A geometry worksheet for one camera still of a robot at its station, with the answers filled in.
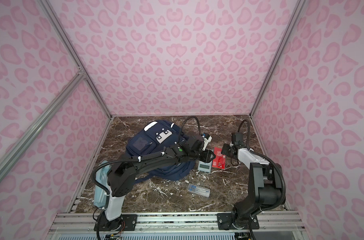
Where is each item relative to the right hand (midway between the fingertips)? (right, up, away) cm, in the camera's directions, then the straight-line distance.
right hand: (227, 149), depth 94 cm
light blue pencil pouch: (-69, -22, -18) cm, 75 cm away
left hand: (-10, -1, -13) cm, 17 cm away
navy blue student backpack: (-48, +6, +4) cm, 48 cm away
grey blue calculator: (-15, -11, -2) cm, 18 cm away
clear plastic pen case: (-19, -21, -12) cm, 30 cm away
